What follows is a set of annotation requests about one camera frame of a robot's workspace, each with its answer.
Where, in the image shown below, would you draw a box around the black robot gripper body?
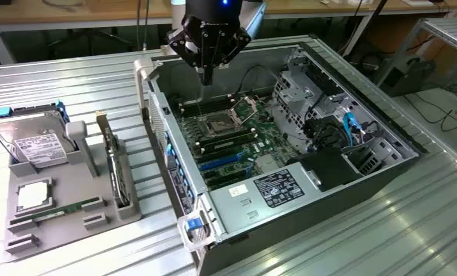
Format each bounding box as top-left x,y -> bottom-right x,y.
182,0 -> 244,67

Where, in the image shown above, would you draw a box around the graphics card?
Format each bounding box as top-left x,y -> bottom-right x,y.
95,110 -> 132,208

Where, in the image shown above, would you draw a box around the black RAM slots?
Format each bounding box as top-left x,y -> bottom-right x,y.
178,96 -> 238,118

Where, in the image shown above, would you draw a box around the black office chair base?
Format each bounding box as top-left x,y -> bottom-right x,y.
45,27 -> 133,55

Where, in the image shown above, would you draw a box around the metal drive cage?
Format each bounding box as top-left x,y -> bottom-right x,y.
271,68 -> 353,123

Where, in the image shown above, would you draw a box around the metal socket cover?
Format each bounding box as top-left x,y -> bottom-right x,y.
228,96 -> 264,122

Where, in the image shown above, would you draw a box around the wooden desk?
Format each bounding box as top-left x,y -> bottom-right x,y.
0,0 -> 457,26

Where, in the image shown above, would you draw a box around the CPU socket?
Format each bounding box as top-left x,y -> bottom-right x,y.
196,113 -> 234,136

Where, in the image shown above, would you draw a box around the green motherboard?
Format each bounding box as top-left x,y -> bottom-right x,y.
176,94 -> 302,191

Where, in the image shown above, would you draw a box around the installed RAM stick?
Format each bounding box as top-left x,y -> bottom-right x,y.
195,131 -> 259,154

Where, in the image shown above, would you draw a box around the blue expansion slot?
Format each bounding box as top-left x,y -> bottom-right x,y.
196,153 -> 244,171

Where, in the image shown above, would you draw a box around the silver chipset heatsink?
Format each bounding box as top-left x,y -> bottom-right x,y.
256,156 -> 287,174

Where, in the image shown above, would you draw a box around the black box on floor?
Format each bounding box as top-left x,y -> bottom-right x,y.
378,56 -> 437,98

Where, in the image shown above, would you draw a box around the black expansion slot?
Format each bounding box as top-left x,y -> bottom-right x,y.
204,168 -> 252,188

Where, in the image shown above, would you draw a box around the black fan shroud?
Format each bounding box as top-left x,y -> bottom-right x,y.
299,146 -> 363,193

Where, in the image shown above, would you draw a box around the hard disk with blue rails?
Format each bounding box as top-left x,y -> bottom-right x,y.
0,99 -> 80,170

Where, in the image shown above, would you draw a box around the grey parts rack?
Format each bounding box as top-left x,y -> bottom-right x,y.
4,120 -> 143,256

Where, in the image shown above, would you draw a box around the grey power supply unit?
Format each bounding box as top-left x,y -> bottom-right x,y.
208,162 -> 323,235

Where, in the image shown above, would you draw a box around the open PC case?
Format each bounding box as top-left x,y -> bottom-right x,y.
133,34 -> 430,276

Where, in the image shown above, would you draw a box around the silver CPU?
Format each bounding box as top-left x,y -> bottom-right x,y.
16,182 -> 53,213

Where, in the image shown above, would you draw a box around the green RAM stick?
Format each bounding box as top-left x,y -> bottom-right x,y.
10,198 -> 100,227

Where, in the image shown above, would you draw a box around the hanging dark cable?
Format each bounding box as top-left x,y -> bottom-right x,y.
135,0 -> 151,50

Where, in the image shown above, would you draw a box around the black wire loop in case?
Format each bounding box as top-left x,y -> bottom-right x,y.
238,65 -> 279,96

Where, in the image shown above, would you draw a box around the grey cable on desk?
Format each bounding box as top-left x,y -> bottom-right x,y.
43,0 -> 79,13

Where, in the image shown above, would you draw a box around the black wire bundle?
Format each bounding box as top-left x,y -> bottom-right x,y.
303,117 -> 349,151

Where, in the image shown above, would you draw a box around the blue data wire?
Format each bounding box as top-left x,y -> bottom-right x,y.
342,112 -> 363,148

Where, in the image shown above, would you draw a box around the metal slat table frame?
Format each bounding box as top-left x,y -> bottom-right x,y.
377,18 -> 457,87

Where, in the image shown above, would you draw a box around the black floor cables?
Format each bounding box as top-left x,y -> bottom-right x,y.
402,82 -> 457,133

